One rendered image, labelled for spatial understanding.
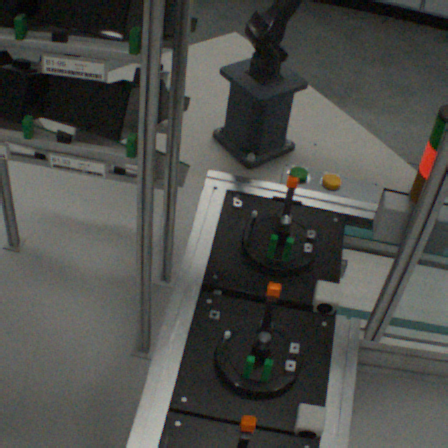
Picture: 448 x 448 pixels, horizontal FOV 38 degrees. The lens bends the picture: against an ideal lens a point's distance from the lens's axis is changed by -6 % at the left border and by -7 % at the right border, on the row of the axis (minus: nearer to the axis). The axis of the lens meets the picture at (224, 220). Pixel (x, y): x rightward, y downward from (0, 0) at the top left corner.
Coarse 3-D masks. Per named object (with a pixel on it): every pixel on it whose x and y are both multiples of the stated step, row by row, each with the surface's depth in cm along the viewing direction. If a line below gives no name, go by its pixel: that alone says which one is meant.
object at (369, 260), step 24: (360, 240) 133; (360, 264) 131; (384, 264) 132; (360, 288) 127; (336, 312) 119; (360, 312) 119; (360, 336) 114; (360, 360) 118; (384, 360) 117; (408, 360) 116; (432, 360) 115
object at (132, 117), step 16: (48, 80) 90; (64, 80) 89; (80, 80) 89; (96, 80) 88; (128, 80) 117; (160, 80) 97; (48, 96) 91; (64, 96) 90; (80, 96) 90; (96, 96) 89; (112, 96) 88; (128, 96) 88; (160, 96) 99; (48, 112) 92; (64, 112) 91; (80, 112) 90; (96, 112) 90; (112, 112) 89; (128, 112) 89; (160, 112) 102; (80, 128) 91; (96, 128) 90; (112, 128) 90; (128, 128) 91
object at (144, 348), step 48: (144, 0) 70; (192, 0) 89; (144, 48) 74; (144, 96) 79; (144, 144) 85; (0, 192) 122; (144, 192) 91; (144, 240) 98; (144, 288) 105; (144, 336) 115
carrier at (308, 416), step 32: (192, 320) 112; (224, 320) 112; (256, 320) 111; (288, 320) 114; (320, 320) 114; (192, 352) 107; (224, 352) 101; (256, 352) 103; (288, 352) 106; (320, 352) 110; (192, 384) 103; (224, 384) 104; (256, 384) 102; (288, 384) 103; (320, 384) 105; (224, 416) 100; (256, 416) 100; (288, 416) 101; (320, 416) 99
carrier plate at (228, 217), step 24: (240, 216) 130; (312, 216) 132; (336, 216) 132; (216, 240) 125; (240, 240) 125; (336, 240) 128; (216, 264) 121; (240, 264) 121; (312, 264) 123; (336, 264) 124; (216, 288) 118; (240, 288) 118; (264, 288) 118; (288, 288) 119; (312, 288) 119; (312, 312) 118
